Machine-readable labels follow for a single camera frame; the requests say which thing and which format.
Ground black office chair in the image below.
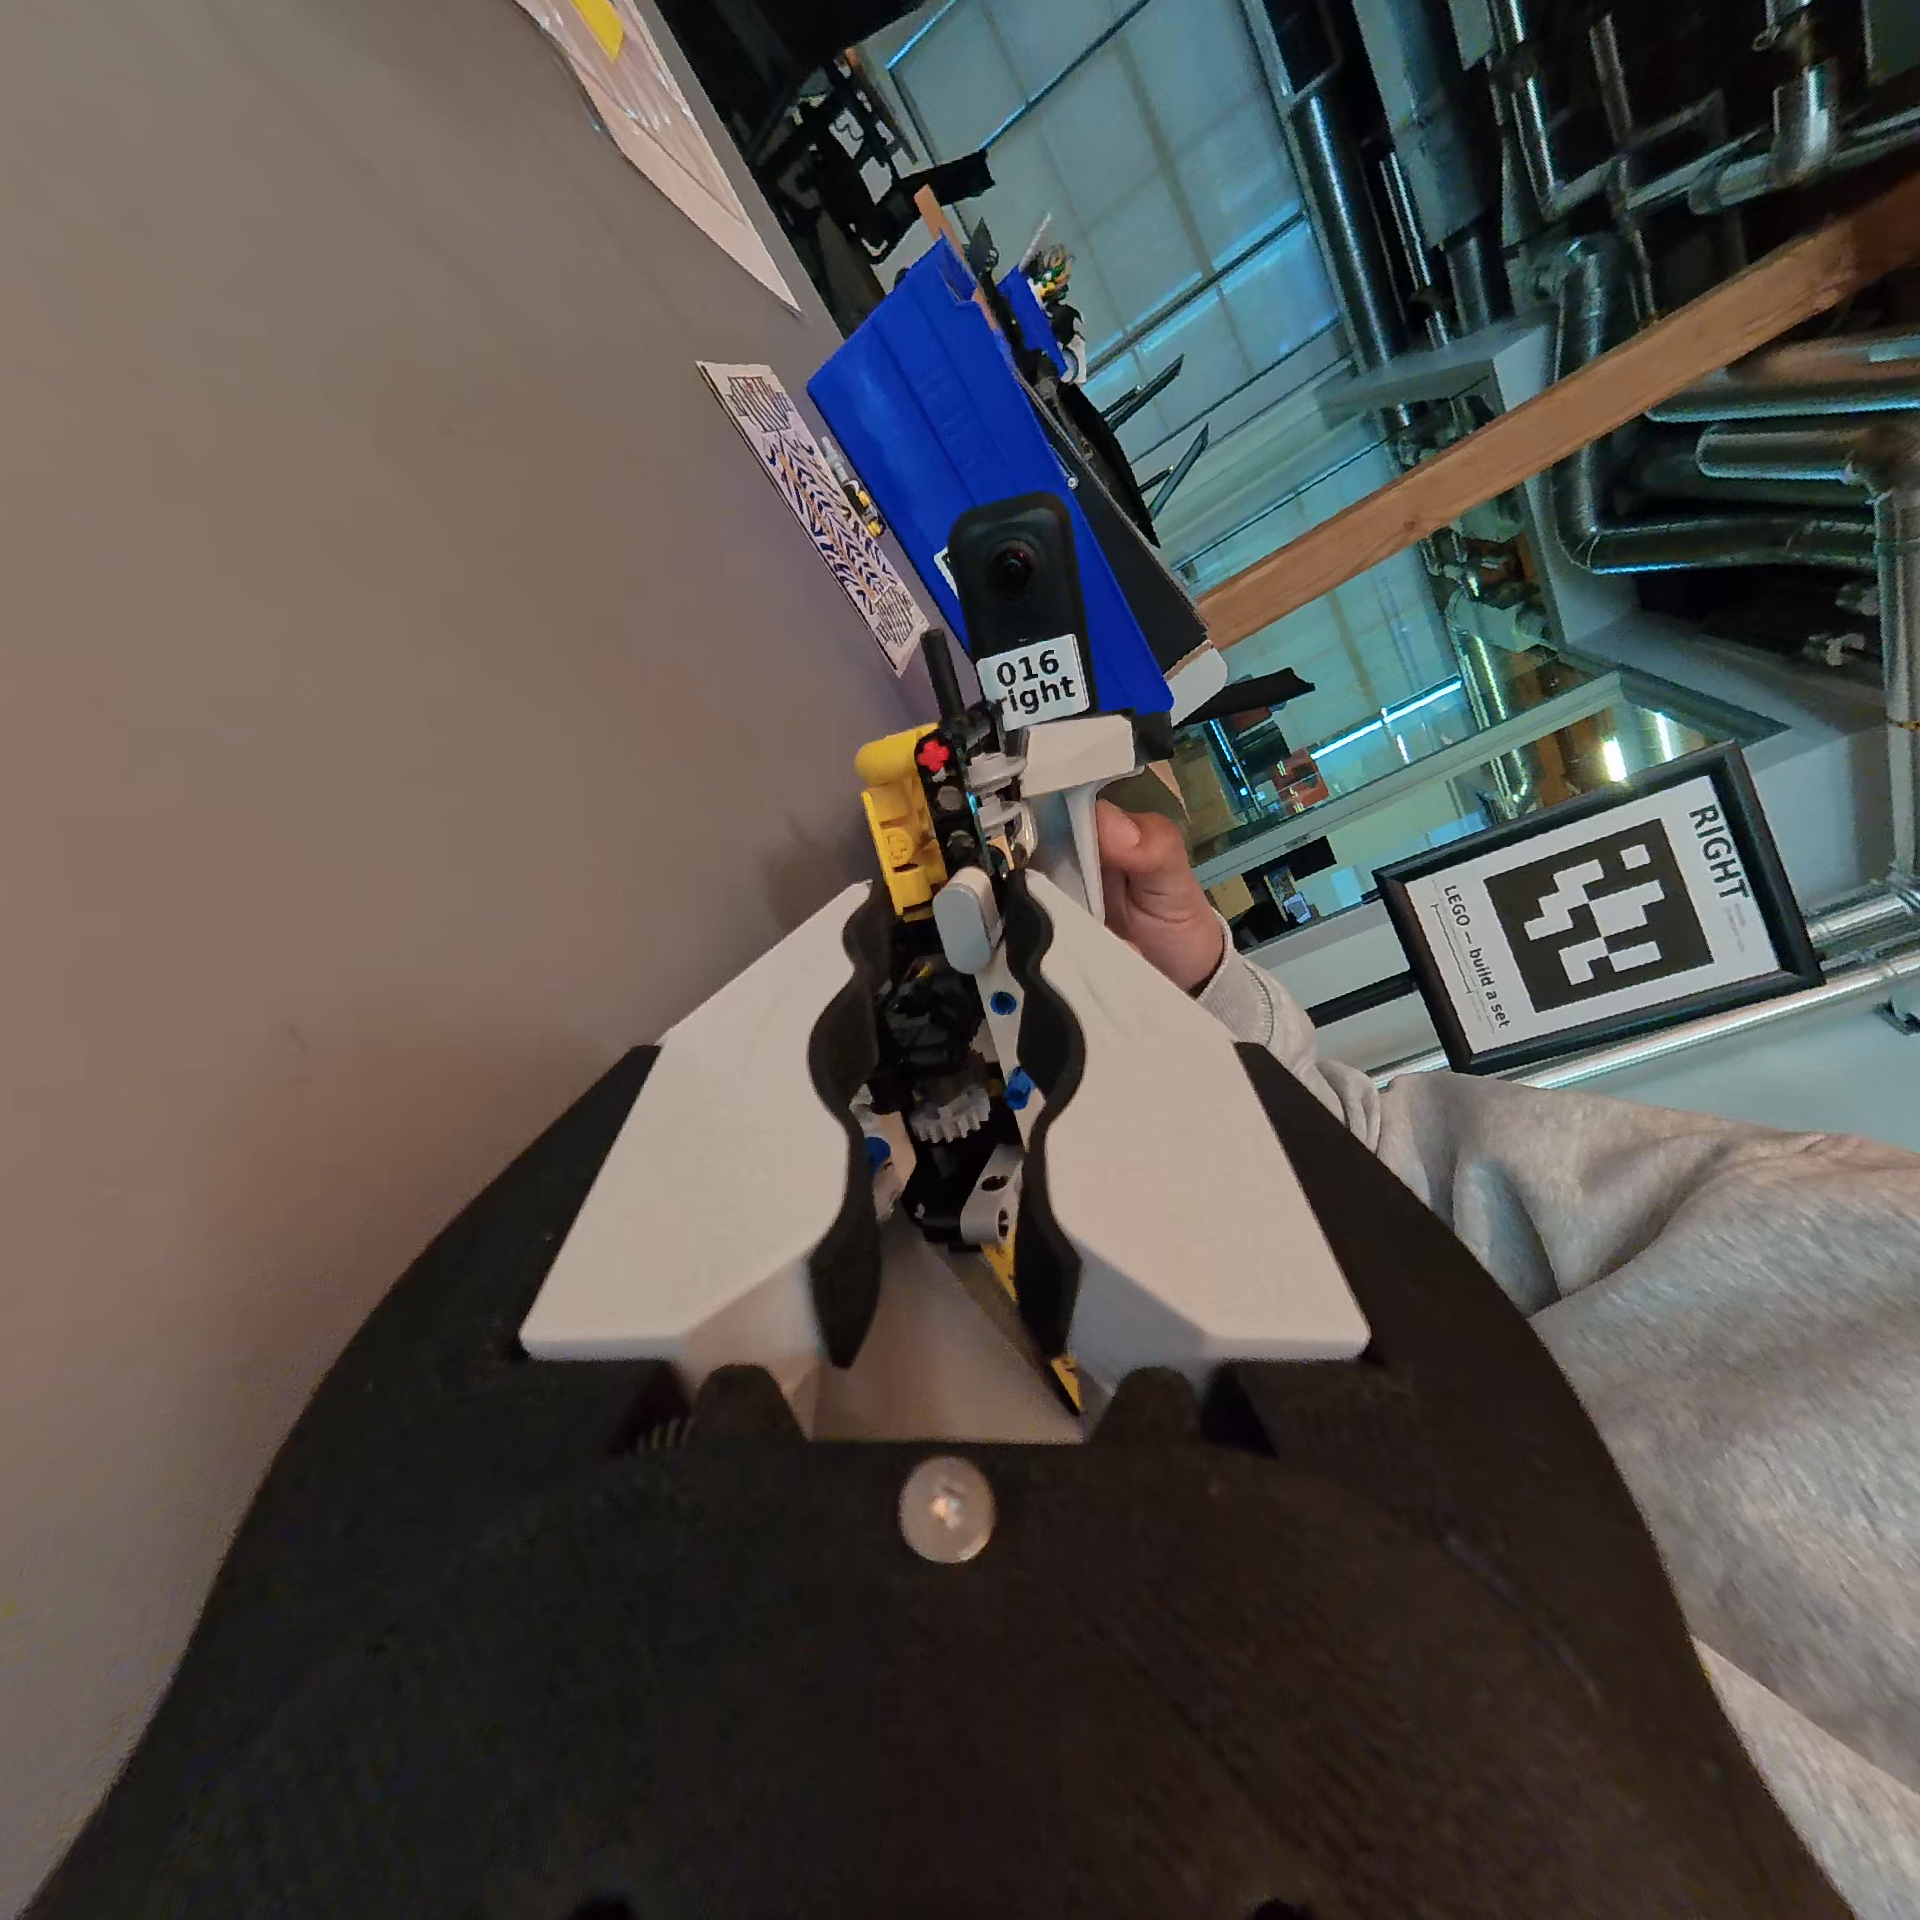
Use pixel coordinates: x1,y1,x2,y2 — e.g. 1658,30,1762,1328
749,58,994,272

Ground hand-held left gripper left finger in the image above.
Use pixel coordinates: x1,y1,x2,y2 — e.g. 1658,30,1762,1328
520,879,890,1407

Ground blue storage bin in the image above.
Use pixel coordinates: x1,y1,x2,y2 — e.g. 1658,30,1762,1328
808,247,1173,725

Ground white printed sheet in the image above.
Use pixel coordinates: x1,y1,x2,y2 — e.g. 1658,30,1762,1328
518,0,805,313

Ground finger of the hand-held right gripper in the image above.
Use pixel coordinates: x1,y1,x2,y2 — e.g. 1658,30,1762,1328
964,725,1126,798

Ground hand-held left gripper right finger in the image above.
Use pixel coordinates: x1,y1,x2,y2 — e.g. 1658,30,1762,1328
1001,867,1373,1407

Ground patterned sticker sheet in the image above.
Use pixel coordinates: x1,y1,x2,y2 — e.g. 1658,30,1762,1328
697,359,921,680

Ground silver ventilation ducts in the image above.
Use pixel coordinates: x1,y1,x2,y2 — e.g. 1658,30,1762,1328
1274,0,1920,630

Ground small toy figure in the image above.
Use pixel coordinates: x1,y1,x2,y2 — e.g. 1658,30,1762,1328
1029,245,1091,379

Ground person's right forearm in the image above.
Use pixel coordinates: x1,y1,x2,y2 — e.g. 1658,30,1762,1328
1190,959,1920,1920

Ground framed marker sign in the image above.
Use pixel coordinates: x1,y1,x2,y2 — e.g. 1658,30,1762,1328
1370,742,1826,1077

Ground yellow black lego model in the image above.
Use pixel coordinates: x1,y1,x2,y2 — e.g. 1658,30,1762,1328
852,630,1088,1412

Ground wooden beam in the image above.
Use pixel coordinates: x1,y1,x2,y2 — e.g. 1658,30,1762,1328
1190,171,1920,648

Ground person's right hand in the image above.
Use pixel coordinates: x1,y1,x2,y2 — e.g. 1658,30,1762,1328
1097,793,1223,997

